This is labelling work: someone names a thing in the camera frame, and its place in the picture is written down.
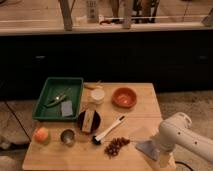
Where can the orange peach fruit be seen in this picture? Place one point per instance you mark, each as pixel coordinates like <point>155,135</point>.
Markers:
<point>42,135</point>

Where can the yellow item behind container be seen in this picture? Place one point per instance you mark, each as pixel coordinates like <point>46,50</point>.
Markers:
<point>92,86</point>

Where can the grey towel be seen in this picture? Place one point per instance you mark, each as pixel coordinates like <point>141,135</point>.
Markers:
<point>148,148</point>

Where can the grey sponge in tray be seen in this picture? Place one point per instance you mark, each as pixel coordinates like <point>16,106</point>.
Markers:
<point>66,108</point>

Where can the pile of brown nuts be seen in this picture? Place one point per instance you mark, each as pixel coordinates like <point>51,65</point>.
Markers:
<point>115,145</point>

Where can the wooden block on plate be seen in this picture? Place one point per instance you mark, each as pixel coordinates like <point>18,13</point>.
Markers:
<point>88,120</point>

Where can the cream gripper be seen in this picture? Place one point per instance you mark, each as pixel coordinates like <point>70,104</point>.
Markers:
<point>164,159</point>

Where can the white handled black brush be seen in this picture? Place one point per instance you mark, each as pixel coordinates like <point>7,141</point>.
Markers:
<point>97,138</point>

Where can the white round container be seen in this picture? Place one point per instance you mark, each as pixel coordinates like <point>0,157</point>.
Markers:
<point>97,96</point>

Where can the green plastic tray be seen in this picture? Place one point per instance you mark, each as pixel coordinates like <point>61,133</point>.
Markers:
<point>54,86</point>

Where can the red orange bowl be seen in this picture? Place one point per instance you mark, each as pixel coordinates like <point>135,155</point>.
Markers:
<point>124,97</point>

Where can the small metal cup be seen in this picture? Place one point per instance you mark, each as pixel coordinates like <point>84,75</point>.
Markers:
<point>68,137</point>

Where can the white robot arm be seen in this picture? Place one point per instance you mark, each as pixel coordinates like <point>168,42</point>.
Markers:
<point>175,130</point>

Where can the green spoon in tray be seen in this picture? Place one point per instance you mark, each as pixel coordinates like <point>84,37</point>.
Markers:
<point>56,100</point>

